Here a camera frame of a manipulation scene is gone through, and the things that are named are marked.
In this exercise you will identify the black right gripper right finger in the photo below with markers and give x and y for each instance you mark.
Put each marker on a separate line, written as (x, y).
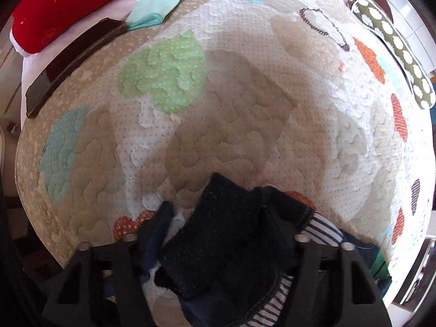
(331, 283)

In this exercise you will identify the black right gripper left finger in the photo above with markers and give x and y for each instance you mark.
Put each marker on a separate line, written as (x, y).
(103, 285)

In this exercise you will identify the dark navy striped pants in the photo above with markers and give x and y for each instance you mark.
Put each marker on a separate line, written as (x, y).
(230, 265)

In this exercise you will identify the heart patterned quilt bedspread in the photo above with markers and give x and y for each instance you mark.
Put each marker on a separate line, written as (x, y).
(295, 94)

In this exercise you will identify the green white dotted pillow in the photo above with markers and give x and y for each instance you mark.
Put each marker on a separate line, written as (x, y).
(374, 18)

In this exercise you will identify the black smartphone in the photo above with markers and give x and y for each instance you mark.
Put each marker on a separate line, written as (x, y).
(68, 60)

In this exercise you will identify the long red bolster pillow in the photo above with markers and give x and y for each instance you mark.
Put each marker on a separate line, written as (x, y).
(37, 23)

